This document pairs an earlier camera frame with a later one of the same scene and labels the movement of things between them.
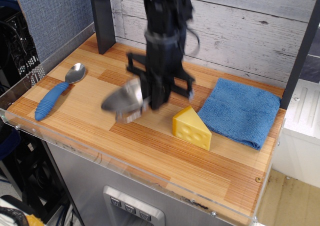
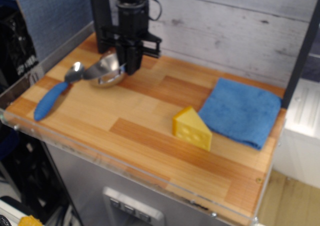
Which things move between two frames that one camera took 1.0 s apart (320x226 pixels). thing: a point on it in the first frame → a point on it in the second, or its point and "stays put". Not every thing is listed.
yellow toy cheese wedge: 187,126 stays put
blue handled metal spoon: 75,73 stays put
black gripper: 163,60 → 132,29
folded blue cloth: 242,114 stays put
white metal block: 297,155 stays put
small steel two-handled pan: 126,101 → 106,72
